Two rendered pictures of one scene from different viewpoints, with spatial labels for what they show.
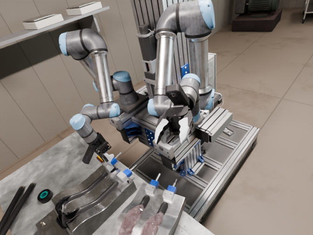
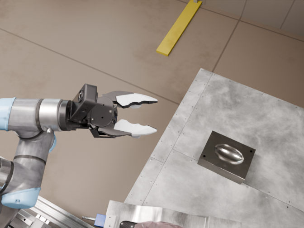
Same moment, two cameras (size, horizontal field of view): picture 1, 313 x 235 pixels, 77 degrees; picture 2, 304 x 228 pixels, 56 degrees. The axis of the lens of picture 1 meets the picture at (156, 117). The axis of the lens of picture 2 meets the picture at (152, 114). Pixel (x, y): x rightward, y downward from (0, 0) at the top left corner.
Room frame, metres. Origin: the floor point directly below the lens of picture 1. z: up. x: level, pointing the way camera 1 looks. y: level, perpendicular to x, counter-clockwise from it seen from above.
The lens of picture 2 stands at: (0.51, 0.28, 2.00)
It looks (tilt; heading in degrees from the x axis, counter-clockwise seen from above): 59 degrees down; 247
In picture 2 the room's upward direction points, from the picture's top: straight up
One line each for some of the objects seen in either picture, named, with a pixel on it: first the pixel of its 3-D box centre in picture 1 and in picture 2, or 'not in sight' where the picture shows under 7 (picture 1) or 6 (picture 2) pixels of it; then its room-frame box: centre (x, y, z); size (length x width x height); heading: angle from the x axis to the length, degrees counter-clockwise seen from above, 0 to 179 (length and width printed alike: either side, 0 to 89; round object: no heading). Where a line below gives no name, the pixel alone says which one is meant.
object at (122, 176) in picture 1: (128, 172); not in sight; (0.77, 0.24, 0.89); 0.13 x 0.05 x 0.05; 129
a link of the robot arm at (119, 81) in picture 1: (122, 81); not in sight; (1.33, 0.18, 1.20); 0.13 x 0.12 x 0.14; 80
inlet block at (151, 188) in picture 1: (154, 183); not in sight; (0.68, 0.09, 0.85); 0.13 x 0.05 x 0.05; 146
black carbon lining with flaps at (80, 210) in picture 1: (86, 196); not in sight; (0.65, 0.47, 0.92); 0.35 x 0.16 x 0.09; 129
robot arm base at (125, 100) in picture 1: (127, 94); not in sight; (1.33, 0.18, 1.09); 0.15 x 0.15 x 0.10
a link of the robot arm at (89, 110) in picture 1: (90, 113); not in sight; (0.94, 0.36, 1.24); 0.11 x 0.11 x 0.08; 80
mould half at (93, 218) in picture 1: (86, 202); not in sight; (0.65, 0.49, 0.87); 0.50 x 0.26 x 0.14; 129
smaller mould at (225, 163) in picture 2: not in sight; (225, 156); (0.03, -0.03, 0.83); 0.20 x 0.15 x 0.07; 129
